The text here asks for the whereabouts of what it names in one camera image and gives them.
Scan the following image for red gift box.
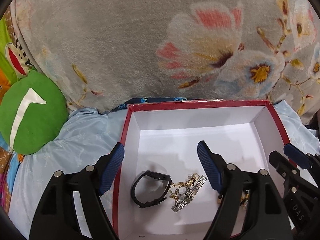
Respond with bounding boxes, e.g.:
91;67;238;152
112;100;289;239

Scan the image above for colourful cartoon bedsheet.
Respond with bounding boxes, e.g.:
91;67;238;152
1;8;33;213

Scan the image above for grey floral blanket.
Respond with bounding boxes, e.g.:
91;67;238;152
10;0;319;122

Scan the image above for green round plush pillow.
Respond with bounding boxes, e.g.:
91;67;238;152
1;70;68;155

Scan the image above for gold bangle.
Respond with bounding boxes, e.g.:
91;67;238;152
217;190;249;211

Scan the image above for silver wristwatch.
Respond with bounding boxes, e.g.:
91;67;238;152
169;173;208;213

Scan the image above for black smartwatch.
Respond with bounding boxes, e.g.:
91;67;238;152
130;170;172;209

